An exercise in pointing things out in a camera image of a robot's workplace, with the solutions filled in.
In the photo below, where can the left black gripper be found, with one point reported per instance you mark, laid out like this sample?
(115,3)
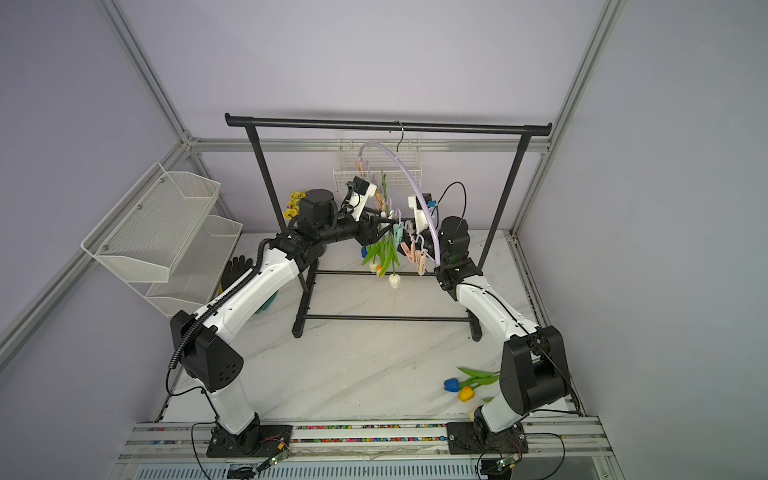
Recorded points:
(368,230)

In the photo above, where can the purple clip hanger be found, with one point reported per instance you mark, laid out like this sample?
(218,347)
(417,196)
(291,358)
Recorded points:
(410,246)

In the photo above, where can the white tulip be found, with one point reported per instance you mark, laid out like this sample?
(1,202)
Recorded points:
(391,256)

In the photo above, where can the blue tulip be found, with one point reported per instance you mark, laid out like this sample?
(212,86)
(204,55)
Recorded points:
(473,379)

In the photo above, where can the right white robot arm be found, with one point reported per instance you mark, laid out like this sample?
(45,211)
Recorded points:
(534,371)

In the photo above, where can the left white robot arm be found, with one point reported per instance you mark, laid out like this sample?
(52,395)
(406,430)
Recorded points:
(203,340)

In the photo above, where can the sunflower bouquet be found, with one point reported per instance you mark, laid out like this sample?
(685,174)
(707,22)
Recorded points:
(293,208)

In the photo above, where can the green rubber work glove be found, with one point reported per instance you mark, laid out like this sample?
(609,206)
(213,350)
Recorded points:
(266,304)

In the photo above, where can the black and yellow glove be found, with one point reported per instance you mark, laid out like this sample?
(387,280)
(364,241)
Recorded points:
(235,268)

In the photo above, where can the white mesh shelf basket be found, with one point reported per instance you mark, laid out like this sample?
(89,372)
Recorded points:
(165,240)

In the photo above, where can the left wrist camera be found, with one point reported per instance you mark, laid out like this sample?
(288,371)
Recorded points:
(361,191)

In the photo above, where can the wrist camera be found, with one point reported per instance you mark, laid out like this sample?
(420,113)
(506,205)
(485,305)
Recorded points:
(361,191)
(421,218)

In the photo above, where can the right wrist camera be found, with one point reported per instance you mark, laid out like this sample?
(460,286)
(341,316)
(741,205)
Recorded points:
(421,218)

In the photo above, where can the white wire wall basket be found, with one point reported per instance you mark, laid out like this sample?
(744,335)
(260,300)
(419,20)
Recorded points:
(362,159)

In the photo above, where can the metal base rail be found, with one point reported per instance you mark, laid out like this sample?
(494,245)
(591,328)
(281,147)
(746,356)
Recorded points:
(546,447)

